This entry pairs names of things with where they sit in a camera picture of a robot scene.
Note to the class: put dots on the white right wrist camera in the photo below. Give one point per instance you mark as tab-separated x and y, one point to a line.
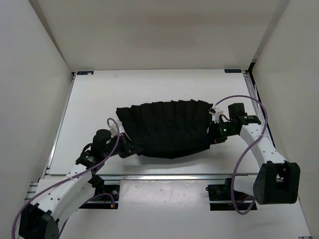
216	113

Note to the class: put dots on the blue corner label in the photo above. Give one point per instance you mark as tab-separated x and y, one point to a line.
85	72
232	71

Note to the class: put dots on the aluminium table rail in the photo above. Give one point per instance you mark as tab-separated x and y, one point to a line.
163	177

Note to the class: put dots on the blue left corner label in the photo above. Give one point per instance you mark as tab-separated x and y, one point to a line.
85	72

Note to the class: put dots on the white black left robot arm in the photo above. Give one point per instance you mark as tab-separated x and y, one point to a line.
45	218

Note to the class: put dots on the blue right corner label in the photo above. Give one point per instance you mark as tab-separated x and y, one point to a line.
232	71

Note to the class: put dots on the white front cover board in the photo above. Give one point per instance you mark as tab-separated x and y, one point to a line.
181	210

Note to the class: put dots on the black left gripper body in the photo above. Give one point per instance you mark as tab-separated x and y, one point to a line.
122	149

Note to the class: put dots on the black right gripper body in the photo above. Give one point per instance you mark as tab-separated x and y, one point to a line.
221	131

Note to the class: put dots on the black pleated skirt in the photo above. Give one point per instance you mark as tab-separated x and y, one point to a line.
167	129

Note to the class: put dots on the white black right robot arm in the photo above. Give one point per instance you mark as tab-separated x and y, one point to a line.
277	181

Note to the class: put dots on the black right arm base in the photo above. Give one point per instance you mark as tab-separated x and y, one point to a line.
220	198

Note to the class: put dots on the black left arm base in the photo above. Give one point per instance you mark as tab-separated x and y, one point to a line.
106	196

